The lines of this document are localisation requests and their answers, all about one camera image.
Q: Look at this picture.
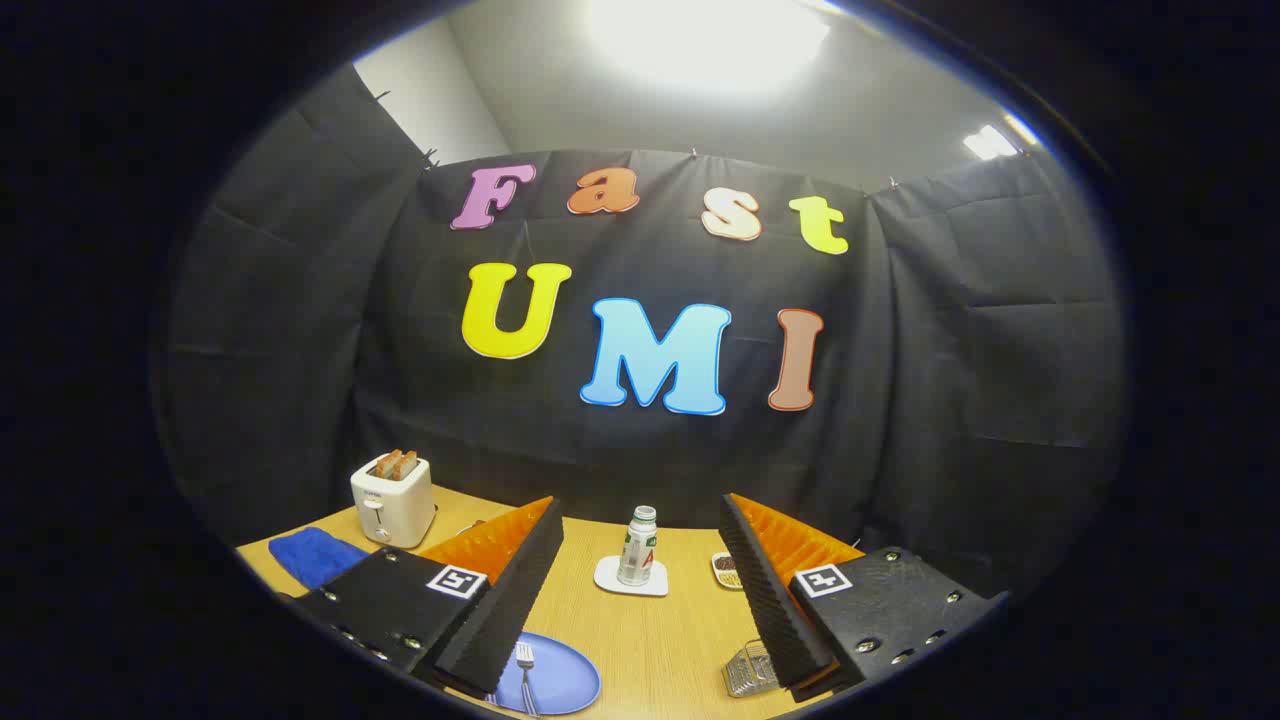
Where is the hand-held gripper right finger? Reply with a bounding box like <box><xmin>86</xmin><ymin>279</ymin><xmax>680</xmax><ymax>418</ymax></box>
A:
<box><xmin>718</xmin><ymin>492</ymin><xmax>1011</xmax><ymax>706</ymax></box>

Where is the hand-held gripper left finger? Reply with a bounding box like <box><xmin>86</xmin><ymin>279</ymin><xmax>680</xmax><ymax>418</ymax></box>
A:
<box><xmin>290</xmin><ymin>495</ymin><xmax>566</xmax><ymax>701</ymax></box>

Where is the fork with checked blue handle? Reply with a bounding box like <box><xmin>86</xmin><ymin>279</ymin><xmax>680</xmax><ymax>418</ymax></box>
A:
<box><xmin>514</xmin><ymin>643</ymin><xmax>542</xmax><ymax>717</ymax></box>

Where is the white and green drink bottle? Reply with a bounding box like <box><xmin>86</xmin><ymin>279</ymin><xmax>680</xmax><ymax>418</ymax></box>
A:
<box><xmin>617</xmin><ymin>506</ymin><xmax>658</xmax><ymax>587</ymax></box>

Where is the metal wire basket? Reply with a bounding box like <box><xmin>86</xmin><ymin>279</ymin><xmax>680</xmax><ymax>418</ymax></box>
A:
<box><xmin>722</xmin><ymin>640</ymin><xmax>782</xmax><ymax>698</ymax></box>

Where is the blue round plate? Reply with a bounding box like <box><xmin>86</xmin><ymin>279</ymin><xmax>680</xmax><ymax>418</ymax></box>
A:
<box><xmin>487</xmin><ymin>631</ymin><xmax>602</xmax><ymax>717</ymax></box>

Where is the white toaster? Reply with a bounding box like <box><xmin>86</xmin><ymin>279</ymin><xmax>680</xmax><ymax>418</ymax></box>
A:
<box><xmin>350</xmin><ymin>452</ymin><xmax>438</xmax><ymax>549</ymax></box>

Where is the ceiling light panel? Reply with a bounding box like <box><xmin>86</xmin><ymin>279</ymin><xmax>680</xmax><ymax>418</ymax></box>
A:
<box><xmin>962</xmin><ymin>124</ymin><xmax>1022</xmax><ymax>161</ymax></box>
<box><xmin>588</xmin><ymin>0</ymin><xmax>833</xmax><ymax>98</ymax></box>

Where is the blue folded towel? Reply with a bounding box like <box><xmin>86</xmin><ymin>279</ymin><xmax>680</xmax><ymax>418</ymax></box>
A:
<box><xmin>268</xmin><ymin>527</ymin><xmax>369</xmax><ymax>591</ymax></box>

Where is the white square coaster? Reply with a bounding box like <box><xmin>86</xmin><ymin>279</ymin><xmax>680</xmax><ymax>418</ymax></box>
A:
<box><xmin>594</xmin><ymin>556</ymin><xmax>670</xmax><ymax>598</ymax></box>

